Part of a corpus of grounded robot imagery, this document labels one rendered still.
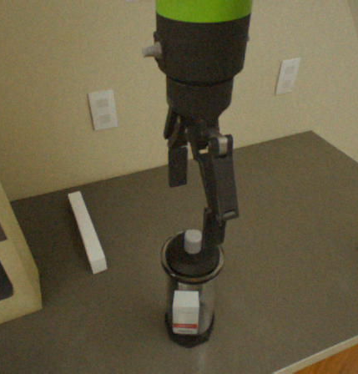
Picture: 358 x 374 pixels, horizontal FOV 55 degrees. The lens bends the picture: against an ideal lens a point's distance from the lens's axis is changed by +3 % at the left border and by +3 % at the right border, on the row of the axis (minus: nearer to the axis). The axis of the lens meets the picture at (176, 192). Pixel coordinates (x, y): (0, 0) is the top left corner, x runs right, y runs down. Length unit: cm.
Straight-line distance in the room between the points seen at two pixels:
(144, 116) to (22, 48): 36
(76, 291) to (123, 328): 15
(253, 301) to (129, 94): 65
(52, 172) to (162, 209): 36
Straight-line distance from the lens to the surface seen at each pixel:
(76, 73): 98
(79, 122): 104
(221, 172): 38
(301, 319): 82
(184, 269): 55
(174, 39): 35
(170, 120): 49
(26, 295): 79
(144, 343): 75
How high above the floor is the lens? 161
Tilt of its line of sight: 40 degrees down
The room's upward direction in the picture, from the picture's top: straight up
